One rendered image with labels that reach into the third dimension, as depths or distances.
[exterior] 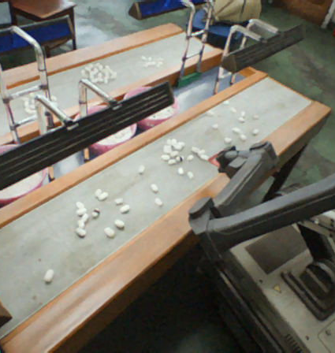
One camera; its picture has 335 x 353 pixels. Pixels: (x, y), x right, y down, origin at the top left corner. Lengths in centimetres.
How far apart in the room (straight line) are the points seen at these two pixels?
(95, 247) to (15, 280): 24
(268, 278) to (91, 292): 77
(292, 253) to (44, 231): 104
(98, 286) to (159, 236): 25
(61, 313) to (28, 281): 15
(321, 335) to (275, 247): 37
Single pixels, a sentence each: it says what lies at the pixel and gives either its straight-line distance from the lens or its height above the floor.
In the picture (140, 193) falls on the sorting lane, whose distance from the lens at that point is 121.
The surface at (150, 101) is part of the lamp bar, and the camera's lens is 104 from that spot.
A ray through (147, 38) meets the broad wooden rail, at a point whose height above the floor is 76.
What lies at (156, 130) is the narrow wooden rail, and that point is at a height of 76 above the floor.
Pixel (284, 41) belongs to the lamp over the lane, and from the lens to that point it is 172.
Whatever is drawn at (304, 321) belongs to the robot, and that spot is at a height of 47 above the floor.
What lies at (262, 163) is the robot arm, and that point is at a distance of 98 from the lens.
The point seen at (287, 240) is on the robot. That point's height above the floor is 48.
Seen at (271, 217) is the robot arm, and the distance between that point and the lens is 67.
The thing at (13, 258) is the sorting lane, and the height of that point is 74.
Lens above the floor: 167
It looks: 47 degrees down
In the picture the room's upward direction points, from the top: 11 degrees clockwise
